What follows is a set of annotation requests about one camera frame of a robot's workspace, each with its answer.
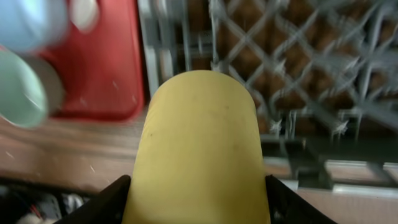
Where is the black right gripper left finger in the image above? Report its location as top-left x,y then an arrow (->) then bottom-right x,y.
55,175 -> 131,224

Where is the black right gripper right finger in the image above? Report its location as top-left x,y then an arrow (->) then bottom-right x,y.
265,175 -> 336,224

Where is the yellow plastic cup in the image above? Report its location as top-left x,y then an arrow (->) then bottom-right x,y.
123,70 -> 271,223

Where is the light green bowl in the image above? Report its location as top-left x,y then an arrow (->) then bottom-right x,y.
1,50 -> 65,128

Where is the light blue bowl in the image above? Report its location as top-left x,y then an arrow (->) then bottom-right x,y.
1,0 -> 69,53

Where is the grey dishwasher rack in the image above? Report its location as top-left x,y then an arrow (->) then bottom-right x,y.
138,1 -> 397,198

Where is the red serving tray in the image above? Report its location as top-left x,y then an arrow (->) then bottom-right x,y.
0,0 -> 146,122

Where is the white plastic spoon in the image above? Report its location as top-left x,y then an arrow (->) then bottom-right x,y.
69,0 -> 100,34

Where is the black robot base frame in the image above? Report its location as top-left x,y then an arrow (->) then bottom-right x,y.
1,177 -> 93,223

